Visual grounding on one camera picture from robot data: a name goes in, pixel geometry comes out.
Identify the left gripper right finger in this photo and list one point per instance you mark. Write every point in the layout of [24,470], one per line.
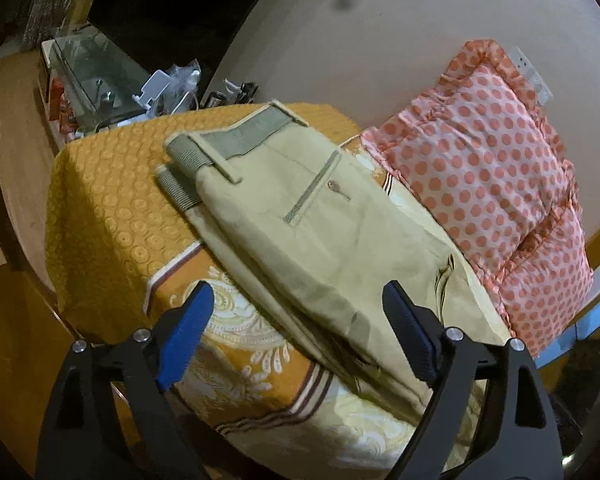
[516,436]

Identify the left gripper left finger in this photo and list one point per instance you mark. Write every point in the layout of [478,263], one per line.
[81,435]

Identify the khaki pants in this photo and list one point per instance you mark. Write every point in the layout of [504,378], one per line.
[311,238]

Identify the right polka dot pillow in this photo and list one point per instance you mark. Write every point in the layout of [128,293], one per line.
[544,284]

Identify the polka dot pillow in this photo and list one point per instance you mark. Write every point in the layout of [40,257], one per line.
[479,154]
[544,284]

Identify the yellow patterned bed sheet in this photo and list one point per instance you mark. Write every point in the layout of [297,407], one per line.
[252,387]

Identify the orange patterned bedspread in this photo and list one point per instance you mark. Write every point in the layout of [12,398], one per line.
[119,254]

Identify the left polka dot pillow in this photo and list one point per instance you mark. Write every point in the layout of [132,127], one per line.
[479,154]

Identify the glass top side table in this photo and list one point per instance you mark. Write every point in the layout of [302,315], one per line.
[87,84]

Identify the white plastic item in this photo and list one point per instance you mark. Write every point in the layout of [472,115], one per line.
[152,89]

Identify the wall switch plate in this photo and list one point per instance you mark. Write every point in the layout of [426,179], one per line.
[525,67]

